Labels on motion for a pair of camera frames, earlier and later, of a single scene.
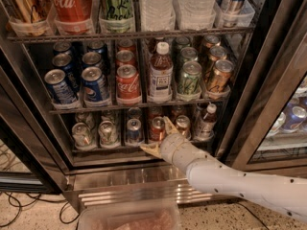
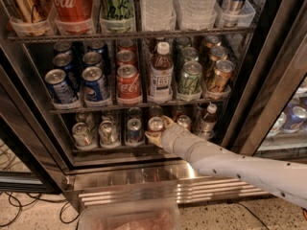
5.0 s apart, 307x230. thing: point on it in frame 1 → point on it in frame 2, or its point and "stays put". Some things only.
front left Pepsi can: x=58 y=82 stays put
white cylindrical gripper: x=172 y=146 → x=170 y=138
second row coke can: x=125 y=57 stays put
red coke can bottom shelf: x=157 y=128 stays put
